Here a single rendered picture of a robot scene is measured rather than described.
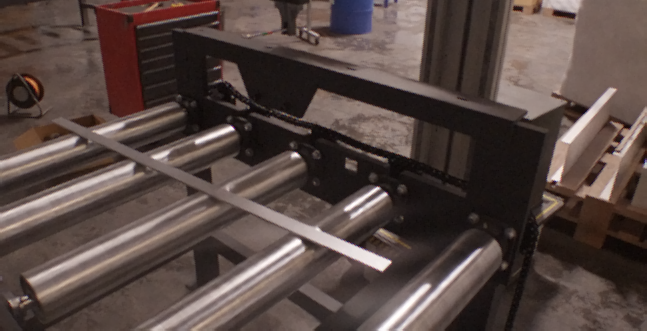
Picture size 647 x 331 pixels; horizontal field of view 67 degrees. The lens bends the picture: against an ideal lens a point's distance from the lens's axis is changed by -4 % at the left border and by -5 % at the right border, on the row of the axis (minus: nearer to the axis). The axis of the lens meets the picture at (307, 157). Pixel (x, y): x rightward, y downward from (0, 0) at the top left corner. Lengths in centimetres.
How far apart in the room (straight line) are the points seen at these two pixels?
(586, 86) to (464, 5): 276
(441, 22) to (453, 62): 17
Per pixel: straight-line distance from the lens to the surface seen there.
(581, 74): 475
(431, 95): 125
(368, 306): 117
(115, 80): 380
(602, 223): 296
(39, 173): 168
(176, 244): 124
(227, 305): 100
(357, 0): 687
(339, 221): 120
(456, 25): 212
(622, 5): 450
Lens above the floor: 158
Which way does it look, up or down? 27 degrees down
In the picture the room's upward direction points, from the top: 1 degrees clockwise
